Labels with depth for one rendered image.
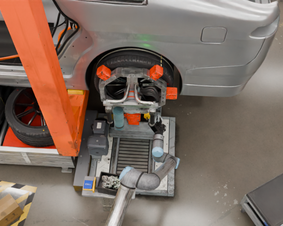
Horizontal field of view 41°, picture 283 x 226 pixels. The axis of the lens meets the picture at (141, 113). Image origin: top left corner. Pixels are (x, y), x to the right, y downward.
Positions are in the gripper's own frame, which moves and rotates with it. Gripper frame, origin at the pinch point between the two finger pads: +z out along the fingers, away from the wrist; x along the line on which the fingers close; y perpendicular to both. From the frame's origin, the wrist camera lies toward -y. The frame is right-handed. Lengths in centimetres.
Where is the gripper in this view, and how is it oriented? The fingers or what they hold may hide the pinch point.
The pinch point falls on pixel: (157, 115)
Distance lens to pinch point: 323.0
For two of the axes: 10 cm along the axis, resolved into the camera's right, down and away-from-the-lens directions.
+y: 7.1, 4.3, 5.6
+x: 7.1, -3.5, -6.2
